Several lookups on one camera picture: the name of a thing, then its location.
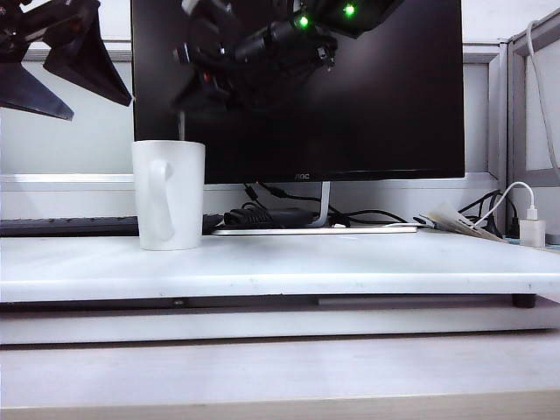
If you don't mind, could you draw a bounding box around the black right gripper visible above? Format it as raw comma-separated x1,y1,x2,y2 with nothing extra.
171,0,340,114

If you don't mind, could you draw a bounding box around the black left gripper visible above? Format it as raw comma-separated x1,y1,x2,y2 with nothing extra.
0,0,133,122

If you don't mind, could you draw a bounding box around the grey rear partition panel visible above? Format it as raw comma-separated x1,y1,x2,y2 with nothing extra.
0,38,502,220

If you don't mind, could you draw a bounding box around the white ceramic mug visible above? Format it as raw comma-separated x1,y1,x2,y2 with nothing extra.
131,139,207,252

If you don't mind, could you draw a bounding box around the black computer keyboard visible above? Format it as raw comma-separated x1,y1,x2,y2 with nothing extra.
0,214,222,238

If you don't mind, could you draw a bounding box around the black power adapter brick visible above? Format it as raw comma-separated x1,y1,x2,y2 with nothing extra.
223,207,321,228

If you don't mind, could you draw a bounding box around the black AOC computer monitor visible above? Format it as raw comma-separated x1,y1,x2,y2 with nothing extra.
130,0,466,185

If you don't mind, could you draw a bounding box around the silver monitor stand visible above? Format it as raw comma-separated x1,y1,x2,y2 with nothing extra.
211,182,419,236

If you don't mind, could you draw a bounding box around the white raised desk board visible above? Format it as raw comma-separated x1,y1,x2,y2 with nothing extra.
0,233,560,304

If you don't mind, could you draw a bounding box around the white USB charger plug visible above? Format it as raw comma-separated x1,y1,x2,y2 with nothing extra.
518,218,548,250

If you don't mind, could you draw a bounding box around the black monitor cable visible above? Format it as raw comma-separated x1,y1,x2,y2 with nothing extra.
242,182,422,229

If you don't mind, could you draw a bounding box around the grey side partition frame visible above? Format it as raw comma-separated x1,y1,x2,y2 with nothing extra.
498,6,560,240

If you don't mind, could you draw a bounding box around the black cable bundle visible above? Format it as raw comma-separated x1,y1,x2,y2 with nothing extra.
456,189,512,240

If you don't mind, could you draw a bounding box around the white USB charger cable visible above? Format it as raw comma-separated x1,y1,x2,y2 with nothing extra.
473,180,539,229

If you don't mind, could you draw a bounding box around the white hanging cable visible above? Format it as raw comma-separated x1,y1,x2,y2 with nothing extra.
524,19,560,176

